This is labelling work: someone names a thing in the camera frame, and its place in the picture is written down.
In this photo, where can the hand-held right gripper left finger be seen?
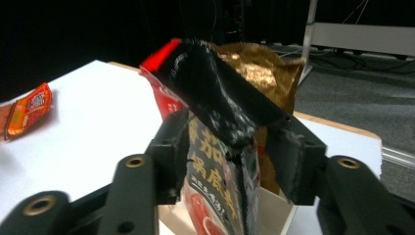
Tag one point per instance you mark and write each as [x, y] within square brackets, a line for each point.
[171, 147]

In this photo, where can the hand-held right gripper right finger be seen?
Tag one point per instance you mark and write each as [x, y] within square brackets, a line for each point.
[300, 160]

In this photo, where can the white plastic divided bin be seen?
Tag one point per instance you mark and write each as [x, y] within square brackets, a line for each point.
[270, 215]

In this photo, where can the red and black soup base packet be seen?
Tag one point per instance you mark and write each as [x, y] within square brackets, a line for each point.
[208, 94]

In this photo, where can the gold foil packet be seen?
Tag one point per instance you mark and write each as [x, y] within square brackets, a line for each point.
[261, 71]

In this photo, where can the orange snack packet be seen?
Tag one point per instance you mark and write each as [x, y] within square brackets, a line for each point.
[27, 111]

